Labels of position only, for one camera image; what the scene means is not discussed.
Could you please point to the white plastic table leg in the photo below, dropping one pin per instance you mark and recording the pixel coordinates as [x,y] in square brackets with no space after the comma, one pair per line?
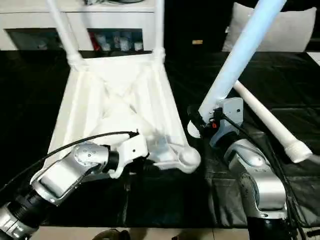
[65,30]
[159,27]
[270,120]
[240,55]

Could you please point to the white plastic table top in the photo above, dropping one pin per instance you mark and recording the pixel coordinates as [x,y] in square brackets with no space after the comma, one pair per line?
[120,100]

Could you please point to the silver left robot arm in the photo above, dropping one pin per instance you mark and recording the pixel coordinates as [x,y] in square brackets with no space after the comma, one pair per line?
[65,175]

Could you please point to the small yellow label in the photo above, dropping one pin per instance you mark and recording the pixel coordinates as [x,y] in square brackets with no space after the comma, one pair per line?
[197,42]

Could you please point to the dark left robot foot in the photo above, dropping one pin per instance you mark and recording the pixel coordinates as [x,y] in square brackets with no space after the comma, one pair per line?
[112,235]

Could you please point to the white flat board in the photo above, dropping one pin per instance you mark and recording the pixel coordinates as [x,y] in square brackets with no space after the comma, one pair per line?
[316,57]

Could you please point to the black work mat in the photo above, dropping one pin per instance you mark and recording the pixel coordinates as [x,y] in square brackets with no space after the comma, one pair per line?
[40,90]

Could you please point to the grey cushion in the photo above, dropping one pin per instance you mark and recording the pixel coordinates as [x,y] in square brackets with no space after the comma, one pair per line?
[295,30]

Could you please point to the grey carrying case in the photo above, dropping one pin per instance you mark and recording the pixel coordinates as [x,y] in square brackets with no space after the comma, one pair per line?
[117,2]

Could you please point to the white cabinet with glass doors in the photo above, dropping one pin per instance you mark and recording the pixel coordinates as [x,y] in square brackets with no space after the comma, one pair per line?
[75,22]

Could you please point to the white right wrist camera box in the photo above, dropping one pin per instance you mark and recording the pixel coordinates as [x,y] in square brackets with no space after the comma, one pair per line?
[231,112]

